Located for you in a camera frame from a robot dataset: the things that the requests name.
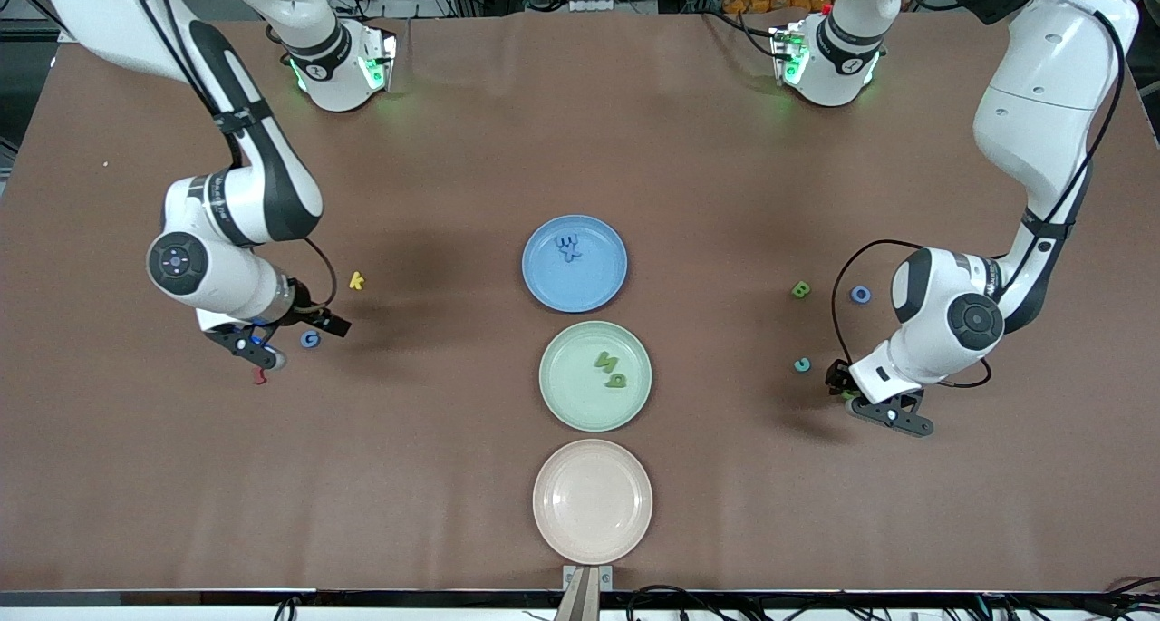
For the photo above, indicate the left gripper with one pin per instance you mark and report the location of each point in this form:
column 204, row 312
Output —
column 836, row 380

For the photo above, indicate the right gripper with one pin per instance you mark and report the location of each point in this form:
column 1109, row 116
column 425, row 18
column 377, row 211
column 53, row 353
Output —
column 313, row 315

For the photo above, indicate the blue foam letter G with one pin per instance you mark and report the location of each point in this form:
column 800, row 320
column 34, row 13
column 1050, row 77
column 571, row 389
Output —
column 310, row 338

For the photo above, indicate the green foam letter B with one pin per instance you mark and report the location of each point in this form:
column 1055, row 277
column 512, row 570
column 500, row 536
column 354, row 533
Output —
column 618, row 385
column 800, row 289

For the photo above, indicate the blue foam letter X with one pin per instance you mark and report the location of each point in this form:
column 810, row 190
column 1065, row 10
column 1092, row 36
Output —
column 571, row 256

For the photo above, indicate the blue foam letter E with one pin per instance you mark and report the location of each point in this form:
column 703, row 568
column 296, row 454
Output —
column 568, row 240

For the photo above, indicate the green foam letter N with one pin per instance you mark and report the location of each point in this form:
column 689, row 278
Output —
column 605, row 360

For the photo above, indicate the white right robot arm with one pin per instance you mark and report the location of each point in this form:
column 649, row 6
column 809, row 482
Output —
column 236, row 281

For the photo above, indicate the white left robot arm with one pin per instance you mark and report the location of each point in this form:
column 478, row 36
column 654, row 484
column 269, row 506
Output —
column 924, row 331

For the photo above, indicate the yellow foam letter k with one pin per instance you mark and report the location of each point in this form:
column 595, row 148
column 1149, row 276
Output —
column 357, row 281

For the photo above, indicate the blue foam letter O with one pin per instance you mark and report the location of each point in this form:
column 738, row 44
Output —
column 853, row 295

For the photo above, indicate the brown table cover sheet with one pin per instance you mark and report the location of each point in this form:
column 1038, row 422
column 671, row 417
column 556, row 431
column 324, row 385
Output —
column 453, row 150

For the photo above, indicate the light green plate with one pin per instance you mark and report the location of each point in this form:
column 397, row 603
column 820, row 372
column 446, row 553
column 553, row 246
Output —
column 571, row 394

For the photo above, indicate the blue plate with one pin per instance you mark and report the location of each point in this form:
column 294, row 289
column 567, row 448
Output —
column 589, row 286

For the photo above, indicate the beige plate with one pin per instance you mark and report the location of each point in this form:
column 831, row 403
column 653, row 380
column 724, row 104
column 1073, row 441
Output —
column 593, row 501

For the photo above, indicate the white multi-socket strip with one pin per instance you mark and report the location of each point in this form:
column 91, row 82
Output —
column 591, row 4

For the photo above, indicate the black table edge rail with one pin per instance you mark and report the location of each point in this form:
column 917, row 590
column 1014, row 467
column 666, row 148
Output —
column 181, row 596

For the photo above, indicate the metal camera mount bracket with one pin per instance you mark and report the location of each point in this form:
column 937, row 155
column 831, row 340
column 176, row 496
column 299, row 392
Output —
column 587, row 577

